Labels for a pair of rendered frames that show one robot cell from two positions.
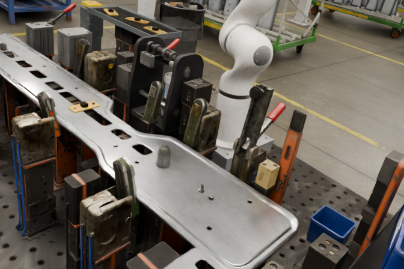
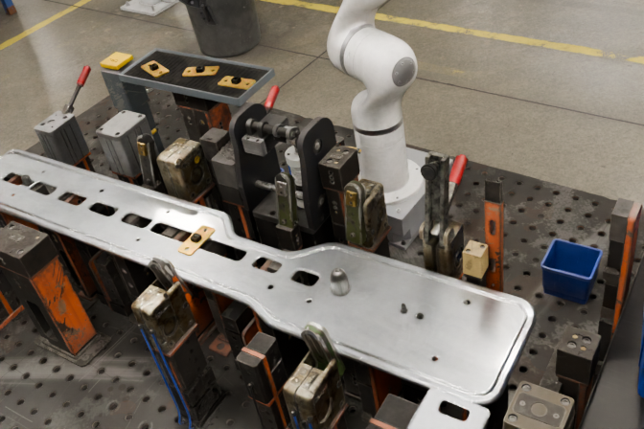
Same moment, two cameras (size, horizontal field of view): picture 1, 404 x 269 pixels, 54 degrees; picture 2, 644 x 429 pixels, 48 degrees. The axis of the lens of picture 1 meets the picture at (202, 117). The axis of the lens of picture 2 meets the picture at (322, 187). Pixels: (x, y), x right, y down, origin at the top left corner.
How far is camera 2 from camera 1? 0.44 m
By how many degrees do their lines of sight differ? 11
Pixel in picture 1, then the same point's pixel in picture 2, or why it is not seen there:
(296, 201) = (514, 239)
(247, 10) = (358, 10)
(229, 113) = (380, 155)
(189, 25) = not seen: outside the picture
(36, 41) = (62, 147)
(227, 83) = (365, 118)
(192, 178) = (385, 297)
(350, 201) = (586, 209)
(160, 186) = (354, 324)
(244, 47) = (376, 70)
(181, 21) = not seen: outside the picture
